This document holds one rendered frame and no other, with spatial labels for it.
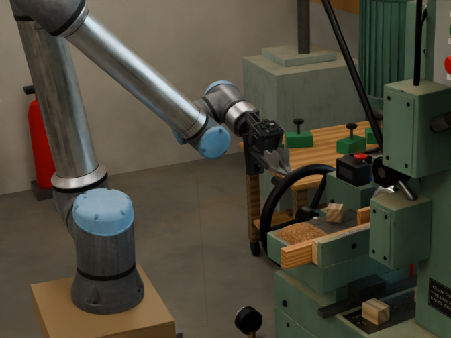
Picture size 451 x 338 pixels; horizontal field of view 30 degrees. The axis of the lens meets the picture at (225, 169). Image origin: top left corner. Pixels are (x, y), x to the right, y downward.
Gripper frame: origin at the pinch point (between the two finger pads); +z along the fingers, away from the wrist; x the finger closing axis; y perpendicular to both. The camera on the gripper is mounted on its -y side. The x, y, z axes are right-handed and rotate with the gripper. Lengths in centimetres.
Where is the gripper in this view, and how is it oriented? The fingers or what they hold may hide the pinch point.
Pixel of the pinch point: (285, 174)
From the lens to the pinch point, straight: 215.2
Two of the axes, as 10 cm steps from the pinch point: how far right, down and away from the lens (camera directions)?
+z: 4.8, 5.9, -6.5
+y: 1.2, -7.8, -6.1
